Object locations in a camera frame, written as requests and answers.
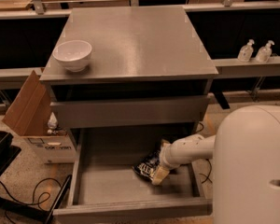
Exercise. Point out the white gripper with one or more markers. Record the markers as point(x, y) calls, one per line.
point(167, 157)

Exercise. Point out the blue chip bag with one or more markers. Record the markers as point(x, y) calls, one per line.
point(148, 165)

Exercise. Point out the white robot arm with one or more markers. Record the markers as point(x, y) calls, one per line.
point(246, 161)

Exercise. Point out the closed grey top drawer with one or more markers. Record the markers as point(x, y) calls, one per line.
point(130, 112)

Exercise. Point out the open grey middle drawer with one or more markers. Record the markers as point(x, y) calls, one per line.
point(105, 188)

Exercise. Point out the grey drawer cabinet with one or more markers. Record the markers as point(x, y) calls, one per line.
point(137, 53)

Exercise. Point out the black stand leg left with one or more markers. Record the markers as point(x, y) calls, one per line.
point(58, 200)

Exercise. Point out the white bottle in box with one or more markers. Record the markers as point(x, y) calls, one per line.
point(52, 122)

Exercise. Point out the left clear pump bottle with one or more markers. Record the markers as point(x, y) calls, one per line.
point(246, 51)

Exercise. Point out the clear pump bottle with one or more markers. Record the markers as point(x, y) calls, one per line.
point(265, 52)
point(246, 51)

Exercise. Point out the white ceramic bowl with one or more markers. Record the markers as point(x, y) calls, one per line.
point(73, 55)

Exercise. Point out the open cardboard box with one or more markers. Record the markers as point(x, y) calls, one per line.
point(28, 117)

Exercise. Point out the right clear pump bottle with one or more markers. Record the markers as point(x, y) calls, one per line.
point(265, 52)

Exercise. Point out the black bin at left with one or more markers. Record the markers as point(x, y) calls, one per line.
point(8, 152)

